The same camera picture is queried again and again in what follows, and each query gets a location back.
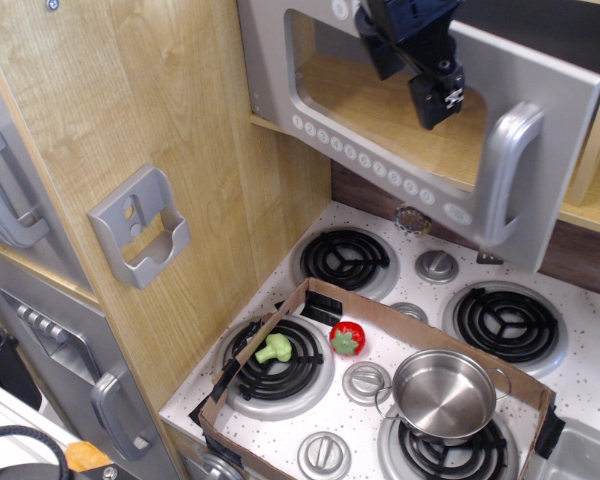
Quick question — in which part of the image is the green toy broccoli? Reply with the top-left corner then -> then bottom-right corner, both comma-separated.
255,333 -> 292,364

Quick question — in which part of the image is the back right black burner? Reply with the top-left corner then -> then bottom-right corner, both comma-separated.
441,281 -> 568,378

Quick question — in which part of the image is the steel sink basin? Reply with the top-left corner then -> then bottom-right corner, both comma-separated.
522,417 -> 600,480

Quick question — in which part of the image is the front left black burner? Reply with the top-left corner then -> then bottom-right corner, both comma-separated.
226,315 -> 335,421

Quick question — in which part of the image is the red toy strawberry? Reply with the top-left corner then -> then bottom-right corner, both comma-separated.
329,321 -> 366,356

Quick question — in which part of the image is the grey wall phone holder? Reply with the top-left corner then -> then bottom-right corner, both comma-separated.
88,164 -> 191,290

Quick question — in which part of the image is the back grey stove knob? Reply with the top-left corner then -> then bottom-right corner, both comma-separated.
415,250 -> 460,285

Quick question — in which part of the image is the brown cardboard barrier frame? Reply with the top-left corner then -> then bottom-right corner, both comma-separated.
187,279 -> 557,479

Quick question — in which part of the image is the middle grey stove knob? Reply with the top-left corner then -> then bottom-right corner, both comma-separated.
391,302 -> 429,324

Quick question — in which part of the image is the grey ice dispenser panel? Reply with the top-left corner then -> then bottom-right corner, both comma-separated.
0,290 -> 101,385

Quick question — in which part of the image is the black braided cable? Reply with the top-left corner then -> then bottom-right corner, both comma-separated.
0,424 -> 71,480

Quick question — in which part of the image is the grey toy microwave door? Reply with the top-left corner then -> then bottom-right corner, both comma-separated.
238,1 -> 600,272

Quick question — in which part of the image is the lower grey fridge handle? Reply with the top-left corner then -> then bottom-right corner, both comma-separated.
90,372 -> 150,461

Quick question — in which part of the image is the stainless steel pot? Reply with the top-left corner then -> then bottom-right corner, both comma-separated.
374,349 -> 512,446

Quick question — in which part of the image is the orange tape piece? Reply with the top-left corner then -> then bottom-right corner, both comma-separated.
64,441 -> 111,472

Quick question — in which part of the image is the wooden microwave shelf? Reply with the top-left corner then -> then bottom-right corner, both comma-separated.
249,52 -> 600,239

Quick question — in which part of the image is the black device at left edge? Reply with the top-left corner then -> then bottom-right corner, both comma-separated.
0,328 -> 42,410

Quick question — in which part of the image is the back left black burner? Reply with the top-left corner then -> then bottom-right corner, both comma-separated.
290,227 -> 400,301

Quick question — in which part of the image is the hanging metal spatula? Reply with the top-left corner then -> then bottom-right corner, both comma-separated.
476,250 -> 504,265

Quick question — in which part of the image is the black burner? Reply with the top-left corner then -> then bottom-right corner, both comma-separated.
441,281 -> 568,378
376,416 -> 519,480
226,315 -> 335,421
290,227 -> 400,301

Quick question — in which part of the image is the front grey stove knob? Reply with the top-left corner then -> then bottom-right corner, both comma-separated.
297,431 -> 352,480

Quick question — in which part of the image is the centre grey stove knob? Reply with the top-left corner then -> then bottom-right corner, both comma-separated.
342,361 -> 391,407

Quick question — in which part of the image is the grey stove knob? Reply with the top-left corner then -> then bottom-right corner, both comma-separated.
297,431 -> 352,480
415,250 -> 460,285
391,302 -> 429,324
342,361 -> 391,407

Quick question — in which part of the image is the hanging metal strainer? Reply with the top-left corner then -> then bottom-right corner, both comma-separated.
393,204 -> 432,237

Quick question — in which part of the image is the front right black burner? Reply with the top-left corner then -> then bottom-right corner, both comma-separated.
376,416 -> 519,480

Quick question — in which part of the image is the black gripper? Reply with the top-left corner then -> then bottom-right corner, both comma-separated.
355,0 -> 464,130

